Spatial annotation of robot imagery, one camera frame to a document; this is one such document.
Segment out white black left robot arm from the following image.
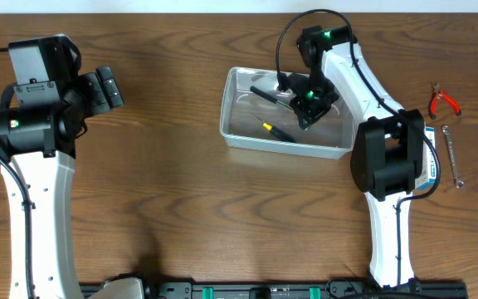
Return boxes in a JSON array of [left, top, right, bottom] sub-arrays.
[[0, 34, 149, 298]]

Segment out blue white packaged tool card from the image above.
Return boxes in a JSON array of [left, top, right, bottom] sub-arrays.
[[415, 143, 437, 190]]

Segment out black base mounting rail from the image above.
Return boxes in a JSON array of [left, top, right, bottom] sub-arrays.
[[80, 277, 469, 299]]

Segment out silver combination wrench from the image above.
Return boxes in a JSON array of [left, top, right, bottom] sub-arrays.
[[441, 125, 465, 189]]

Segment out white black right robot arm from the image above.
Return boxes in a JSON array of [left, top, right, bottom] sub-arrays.
[[277, 26, 425, 290]]

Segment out red handled pliers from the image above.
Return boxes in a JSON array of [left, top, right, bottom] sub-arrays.
[[428, 81, 462, 120]]

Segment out yellow black small screwdriver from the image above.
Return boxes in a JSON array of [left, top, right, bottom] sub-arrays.
[[251, 113, 296, 143]]

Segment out black handled metal tool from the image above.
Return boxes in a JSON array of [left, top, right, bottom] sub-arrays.
[[250, 86, 293, 111]]

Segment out clear plastic container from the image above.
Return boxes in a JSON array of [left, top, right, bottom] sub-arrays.
[[220, 66, 358, 159]]

